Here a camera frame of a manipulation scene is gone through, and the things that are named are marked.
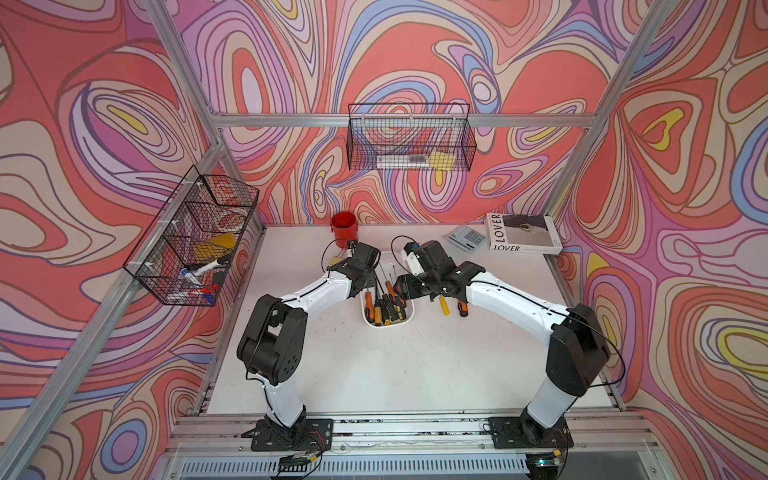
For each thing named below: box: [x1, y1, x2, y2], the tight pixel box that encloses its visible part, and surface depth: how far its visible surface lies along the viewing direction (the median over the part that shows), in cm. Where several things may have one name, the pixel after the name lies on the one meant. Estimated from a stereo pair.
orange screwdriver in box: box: [365, 288, 375, 323], surface depth 93 cm
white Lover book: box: [486, 212, 563, 255], surface depth 114 cm
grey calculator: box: [448, 225, 486, 253], surface depth 117 cm
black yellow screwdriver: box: [395, 296, 406, 321], surface depth 95 cm
